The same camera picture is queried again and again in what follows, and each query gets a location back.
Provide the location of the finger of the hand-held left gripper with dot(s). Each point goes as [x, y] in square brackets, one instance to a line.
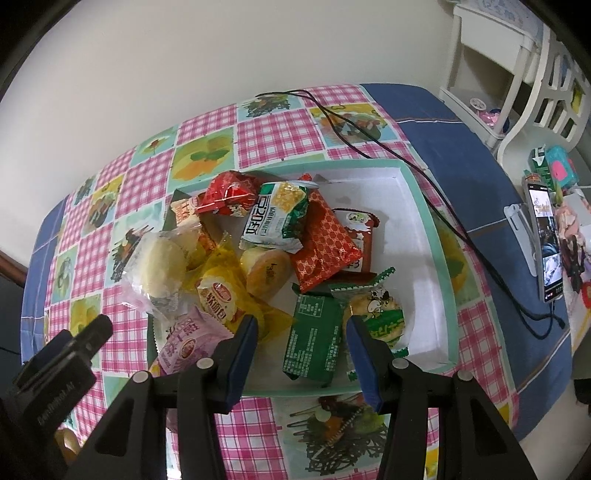
[46, 357]
[94, 334]

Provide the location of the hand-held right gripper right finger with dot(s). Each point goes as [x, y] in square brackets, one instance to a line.
[364, 364]

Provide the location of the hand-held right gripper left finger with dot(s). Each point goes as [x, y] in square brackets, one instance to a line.
[242, 362]

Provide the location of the clear green-striped cookie packet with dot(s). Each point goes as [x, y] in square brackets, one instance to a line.
[383, 314]

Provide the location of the dark green snack packet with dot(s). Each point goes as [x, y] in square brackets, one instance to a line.
[314, 344]

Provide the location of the purple snack packet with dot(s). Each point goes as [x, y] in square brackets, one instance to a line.
[184, 346]

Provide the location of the yellow bread packet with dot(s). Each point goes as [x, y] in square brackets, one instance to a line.
[224, 295]

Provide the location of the cream jelly cup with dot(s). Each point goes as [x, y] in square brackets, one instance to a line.
[267, 274]

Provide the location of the clear-wrapped white bun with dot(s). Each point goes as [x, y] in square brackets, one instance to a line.
[159, 267]

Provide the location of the white box with mint edge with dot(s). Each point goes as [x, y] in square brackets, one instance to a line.
[406, 258]

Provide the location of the red patterned long packet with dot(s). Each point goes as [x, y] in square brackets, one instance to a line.
[328, 244]

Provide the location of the red and white snack packet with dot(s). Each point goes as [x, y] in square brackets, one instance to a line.
[362, 226]

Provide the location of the white and green snack packet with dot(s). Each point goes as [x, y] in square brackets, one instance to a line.
[277, 217]

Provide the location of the orange and cream cake packet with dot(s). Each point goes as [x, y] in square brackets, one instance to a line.
[184, 211]

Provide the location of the red foil candy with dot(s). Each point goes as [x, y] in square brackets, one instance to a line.
[228, 194]

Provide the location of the dark wooden furniture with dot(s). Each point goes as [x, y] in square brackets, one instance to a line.
[9, 267]

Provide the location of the white phone holder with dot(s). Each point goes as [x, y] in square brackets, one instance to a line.
[519, 230]

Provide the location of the smartphone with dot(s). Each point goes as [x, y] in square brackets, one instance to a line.
[547, 244]

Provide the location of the checkered fruit tablecloth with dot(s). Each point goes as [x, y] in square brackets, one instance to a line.
[461, 138]

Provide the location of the green and pink box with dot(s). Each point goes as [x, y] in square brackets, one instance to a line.
[558, 168]

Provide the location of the small pink round item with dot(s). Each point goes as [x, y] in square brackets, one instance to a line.
[487, 113]

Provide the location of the white chair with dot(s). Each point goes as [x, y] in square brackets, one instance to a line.
[551, 92]

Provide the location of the white shelf unit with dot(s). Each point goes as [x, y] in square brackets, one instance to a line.
[485, 46]

